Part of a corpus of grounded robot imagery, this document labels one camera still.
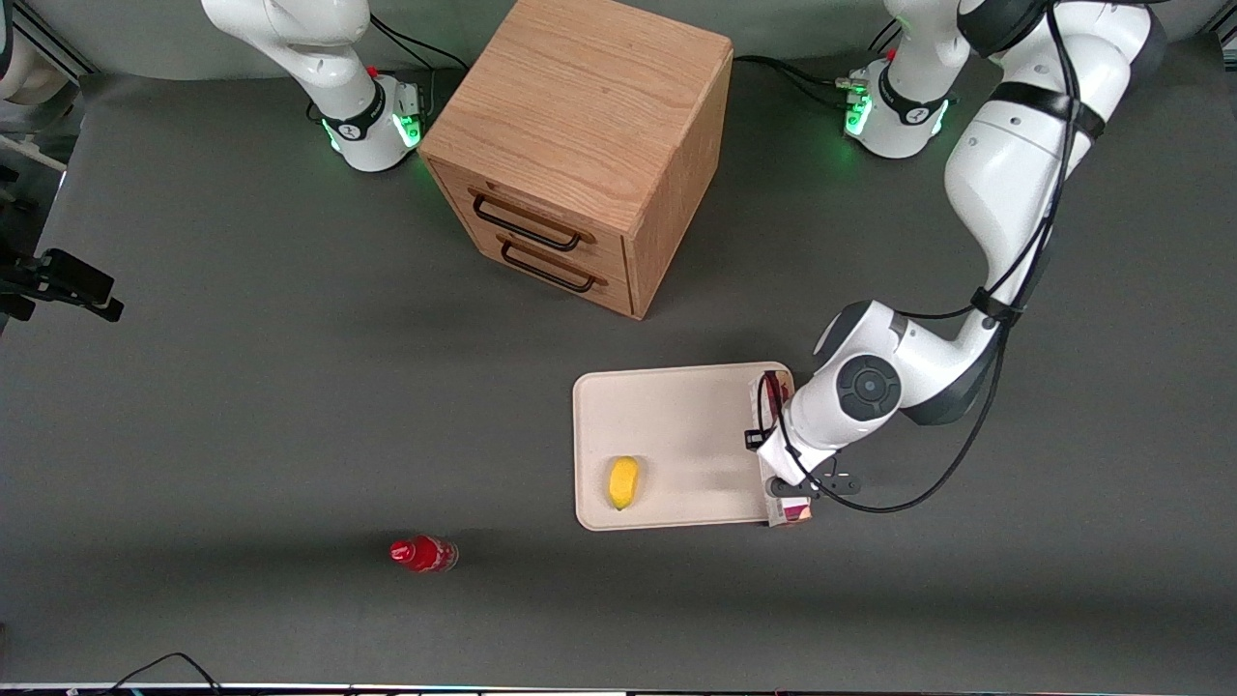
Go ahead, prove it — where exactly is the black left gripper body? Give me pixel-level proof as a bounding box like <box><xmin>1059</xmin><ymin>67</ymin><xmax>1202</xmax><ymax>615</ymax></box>
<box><xmin>743</xmin><ymin>427</ymin><xmax>864</xmax><ymax>498</ymax></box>

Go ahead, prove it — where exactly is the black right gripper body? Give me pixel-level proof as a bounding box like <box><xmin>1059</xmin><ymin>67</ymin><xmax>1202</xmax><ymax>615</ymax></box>
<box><xmin>0</xmin><ymin>248</ymin><xmax>126</xmax><ymax>323</ymax></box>

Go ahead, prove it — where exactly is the red cookie box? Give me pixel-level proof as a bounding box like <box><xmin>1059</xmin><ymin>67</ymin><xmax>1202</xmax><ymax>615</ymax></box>
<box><xmin>749</xmin><ymin>370</ymin><xmax>815</xmax><ymax>529</ymax></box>

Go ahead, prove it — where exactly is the beige rectangular tray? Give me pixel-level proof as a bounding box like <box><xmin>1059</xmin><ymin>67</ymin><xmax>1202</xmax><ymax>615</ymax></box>
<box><xmin>572</xmin><ymin>362</ymin><xmax>803</xmax><ymax>532</ymax></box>

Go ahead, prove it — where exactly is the yellow lemon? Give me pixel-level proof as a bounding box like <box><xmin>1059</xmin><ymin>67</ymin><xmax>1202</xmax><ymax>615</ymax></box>
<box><xmin>608</xmin><ymin>455</ymin><xmax>642</xmax><ymax>512</ymax></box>

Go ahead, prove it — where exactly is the wooden drawer front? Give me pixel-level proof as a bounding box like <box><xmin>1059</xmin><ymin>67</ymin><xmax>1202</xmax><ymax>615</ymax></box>
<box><xmin>430</xmin><ymin>159</ymin><xmax>631</xmax><ymax>281</ymax></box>
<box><xmin>474</xmin><ymin>227</ymin><xmax>635</xmax><ymax>319</ymax></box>

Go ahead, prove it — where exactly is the red capped bottle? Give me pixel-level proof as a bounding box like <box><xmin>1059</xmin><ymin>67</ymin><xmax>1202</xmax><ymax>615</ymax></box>
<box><xmin>389</xmin><ymin>535</ymin><xmax>460</xmax><ymax>574</ymax></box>

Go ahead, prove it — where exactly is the wooden drawer cabinet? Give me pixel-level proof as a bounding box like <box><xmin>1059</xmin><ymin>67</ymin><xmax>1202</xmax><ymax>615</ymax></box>
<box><xmin>417</xmin><ymin>0</ymin><xmax>735</xmax><ymax>321</ymax></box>

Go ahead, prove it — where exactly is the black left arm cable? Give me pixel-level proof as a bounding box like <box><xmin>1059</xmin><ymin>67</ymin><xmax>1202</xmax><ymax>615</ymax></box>
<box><xmin>760</xmin><ymin>0</ymin><xmax>1081</xmax><ymax>514</ymax></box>

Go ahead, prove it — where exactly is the aluminium frame rail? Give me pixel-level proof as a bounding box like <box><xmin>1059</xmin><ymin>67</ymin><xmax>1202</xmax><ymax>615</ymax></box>
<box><xmin>0</xmin><ymin>0</ymin><xmax>98</xmax><ymax>80</ymax></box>

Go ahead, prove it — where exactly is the black metal drawer handle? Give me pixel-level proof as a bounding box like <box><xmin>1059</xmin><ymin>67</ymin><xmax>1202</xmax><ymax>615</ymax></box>
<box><xmin>471</xmin><ymin>189</ymin><xmax>587</xmax><ymax>253</ymax></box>
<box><xmin>499</xmin><ymin>238</ymin><xmax>599</xmax><ymax>295</ymax></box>

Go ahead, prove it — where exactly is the black table edge cable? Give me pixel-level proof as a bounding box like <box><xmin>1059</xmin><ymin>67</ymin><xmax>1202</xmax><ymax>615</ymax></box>
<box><xmin>104</xmin><ymin>652</ymin><xmax>225</xmax><ymax>696</ymax></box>

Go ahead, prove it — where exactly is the black base cable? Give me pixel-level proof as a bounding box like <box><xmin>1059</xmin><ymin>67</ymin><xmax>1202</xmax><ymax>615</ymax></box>
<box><xmin>732</xmin><ymin>55</ymin><xmax>871</xmax><ymax>109</ymax></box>
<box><xmin>369</xmin><ymin>14</ymin><xmax>472</xmax><ymax>76</ymax></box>

